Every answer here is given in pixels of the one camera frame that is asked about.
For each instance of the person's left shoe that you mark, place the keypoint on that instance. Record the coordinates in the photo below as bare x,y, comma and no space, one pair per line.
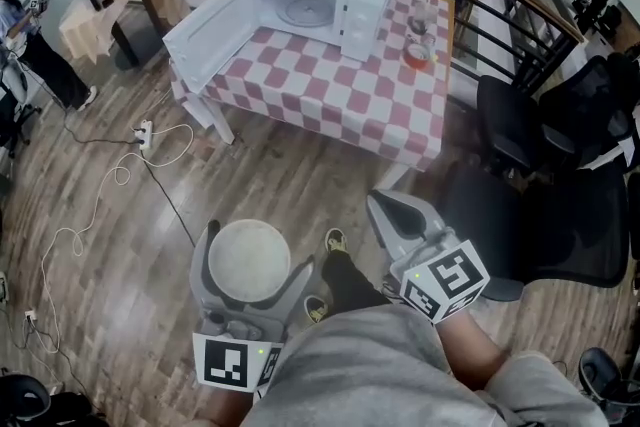
315,310

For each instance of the person's black trousers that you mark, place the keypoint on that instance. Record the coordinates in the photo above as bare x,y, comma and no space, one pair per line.
350,285

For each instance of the person's right shoe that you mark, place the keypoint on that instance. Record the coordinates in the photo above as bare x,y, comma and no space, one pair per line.
336,240

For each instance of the white power strip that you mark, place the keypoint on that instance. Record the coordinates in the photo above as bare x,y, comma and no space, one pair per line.
143,135

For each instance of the white wall plug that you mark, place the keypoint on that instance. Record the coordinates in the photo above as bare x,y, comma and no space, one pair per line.
31,316

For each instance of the person's shoe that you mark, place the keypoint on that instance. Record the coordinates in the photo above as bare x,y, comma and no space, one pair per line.
336,240
315,310

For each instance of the beige tablecloth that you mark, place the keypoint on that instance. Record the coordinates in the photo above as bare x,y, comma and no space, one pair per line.
85,30

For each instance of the person's left forearm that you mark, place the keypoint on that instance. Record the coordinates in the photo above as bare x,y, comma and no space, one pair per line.
225,410

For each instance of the red tape roll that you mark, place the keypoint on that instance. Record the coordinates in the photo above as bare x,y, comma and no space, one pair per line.
419,57

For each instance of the red white checkered tablecloth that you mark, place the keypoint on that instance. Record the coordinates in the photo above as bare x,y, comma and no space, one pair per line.
325,85

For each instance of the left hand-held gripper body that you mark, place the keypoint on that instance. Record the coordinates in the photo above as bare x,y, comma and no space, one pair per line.
225,365

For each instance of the person's grey shirt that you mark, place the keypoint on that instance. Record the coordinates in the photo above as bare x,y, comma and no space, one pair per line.
360,375

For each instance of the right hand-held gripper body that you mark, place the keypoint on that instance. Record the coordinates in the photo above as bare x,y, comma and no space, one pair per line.
450,280

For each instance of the grey round plate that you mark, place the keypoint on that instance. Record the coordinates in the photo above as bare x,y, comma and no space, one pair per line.
306,11

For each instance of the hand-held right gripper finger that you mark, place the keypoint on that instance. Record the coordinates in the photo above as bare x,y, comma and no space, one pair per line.
425,210
385,230

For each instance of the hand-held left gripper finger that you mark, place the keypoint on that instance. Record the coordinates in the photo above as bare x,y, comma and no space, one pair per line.
295,287
199,275

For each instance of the person's right forearm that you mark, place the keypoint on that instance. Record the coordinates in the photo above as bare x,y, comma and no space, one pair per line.
470,350

